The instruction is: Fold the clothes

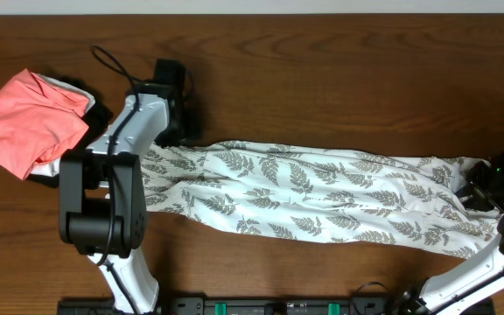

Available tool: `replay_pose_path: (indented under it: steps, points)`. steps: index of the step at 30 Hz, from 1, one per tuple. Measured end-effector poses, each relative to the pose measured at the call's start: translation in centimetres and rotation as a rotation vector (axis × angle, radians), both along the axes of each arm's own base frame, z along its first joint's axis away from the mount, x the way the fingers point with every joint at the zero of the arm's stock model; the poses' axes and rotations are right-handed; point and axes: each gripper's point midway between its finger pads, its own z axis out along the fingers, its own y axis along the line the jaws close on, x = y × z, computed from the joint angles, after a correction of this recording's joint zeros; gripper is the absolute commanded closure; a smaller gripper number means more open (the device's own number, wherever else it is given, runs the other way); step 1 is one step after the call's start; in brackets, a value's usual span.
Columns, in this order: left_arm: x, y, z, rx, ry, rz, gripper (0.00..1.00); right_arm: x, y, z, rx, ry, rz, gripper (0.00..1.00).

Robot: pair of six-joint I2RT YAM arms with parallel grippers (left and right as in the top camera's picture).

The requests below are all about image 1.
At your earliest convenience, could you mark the black garment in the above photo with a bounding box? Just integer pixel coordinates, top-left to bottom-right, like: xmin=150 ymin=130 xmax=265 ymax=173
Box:
xmin=27 ymin=77 xmax=114 ymax=189

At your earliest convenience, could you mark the pink garment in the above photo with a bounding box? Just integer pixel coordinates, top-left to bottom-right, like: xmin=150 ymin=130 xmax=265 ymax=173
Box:
xmin=0 ymin=69 xmax=95 ymax=179

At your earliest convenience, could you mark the white fern print dress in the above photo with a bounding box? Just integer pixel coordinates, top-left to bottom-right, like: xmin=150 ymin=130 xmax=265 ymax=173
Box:
xmin=142 ymin=141 xmax=501 ymax=258

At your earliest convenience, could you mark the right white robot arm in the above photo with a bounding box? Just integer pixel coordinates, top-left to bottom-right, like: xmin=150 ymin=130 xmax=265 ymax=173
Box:
xmin=385 ymin=151 xmax=504 ymax=315

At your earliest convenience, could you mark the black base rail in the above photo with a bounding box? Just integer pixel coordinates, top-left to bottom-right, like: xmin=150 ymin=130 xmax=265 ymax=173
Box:
xmin=56 ymin=293 xmax=496 ymax=315

